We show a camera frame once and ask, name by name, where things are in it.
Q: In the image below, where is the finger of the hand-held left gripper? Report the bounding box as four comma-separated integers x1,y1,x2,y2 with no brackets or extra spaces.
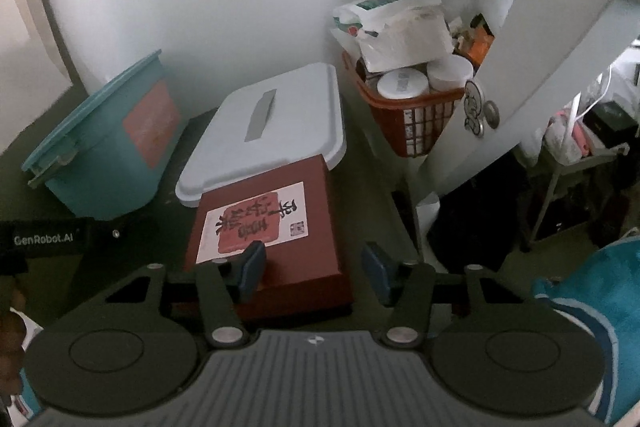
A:
93,219,127,254

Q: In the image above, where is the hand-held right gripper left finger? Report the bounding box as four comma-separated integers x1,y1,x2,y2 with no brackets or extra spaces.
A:
101,240,268,350

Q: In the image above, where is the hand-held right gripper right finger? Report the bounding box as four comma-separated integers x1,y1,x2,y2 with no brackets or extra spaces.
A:
361,240,539,350

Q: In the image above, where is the dark red box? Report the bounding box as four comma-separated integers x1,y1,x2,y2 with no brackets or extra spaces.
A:
183,154,354,321

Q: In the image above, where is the teal plastic storage bin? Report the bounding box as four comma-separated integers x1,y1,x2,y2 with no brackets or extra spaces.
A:
21,49,189,221

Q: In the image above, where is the white bin lid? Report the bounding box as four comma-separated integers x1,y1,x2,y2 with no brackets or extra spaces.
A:
175,62,348,208

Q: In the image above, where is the person's left hand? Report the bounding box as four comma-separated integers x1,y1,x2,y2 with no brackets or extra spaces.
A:
0,286,29,404

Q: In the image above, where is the orange plastic basket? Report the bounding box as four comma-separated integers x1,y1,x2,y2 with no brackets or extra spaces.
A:
341,49,469,160

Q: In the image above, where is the teal printed object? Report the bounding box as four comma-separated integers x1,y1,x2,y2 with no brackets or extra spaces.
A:
7,366,42,426

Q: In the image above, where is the cartoon outline sticker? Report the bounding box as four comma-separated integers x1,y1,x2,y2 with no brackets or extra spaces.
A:
462,79,489,139

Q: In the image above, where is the grey metal rack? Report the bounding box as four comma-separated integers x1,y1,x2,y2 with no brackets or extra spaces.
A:
519,141,632,254

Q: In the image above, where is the plain white jar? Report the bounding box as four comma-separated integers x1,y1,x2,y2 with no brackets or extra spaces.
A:
427,54,475,92

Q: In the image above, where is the teal striped clothing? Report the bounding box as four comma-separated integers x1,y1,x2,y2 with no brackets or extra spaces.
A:
530,240,640,426

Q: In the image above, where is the pink soft item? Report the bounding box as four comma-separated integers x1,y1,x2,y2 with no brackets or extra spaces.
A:
544,106,592,164

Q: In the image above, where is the white crumpled plastic bag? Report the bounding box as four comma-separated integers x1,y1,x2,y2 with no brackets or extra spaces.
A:
332,0,454,74

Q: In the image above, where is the orange carton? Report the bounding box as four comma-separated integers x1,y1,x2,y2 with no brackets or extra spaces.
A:
454,14,496,66

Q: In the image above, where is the wet wipes pack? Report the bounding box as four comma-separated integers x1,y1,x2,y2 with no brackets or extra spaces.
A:
349,0,402,14

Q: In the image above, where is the black box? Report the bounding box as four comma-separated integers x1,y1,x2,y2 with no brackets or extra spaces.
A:
582,101,639,148

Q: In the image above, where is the white cabinet door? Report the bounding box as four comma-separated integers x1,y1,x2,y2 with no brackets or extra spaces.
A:
350,0,640,208

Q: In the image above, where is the white cable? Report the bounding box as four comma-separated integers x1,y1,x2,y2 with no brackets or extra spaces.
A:
574,61,617,120

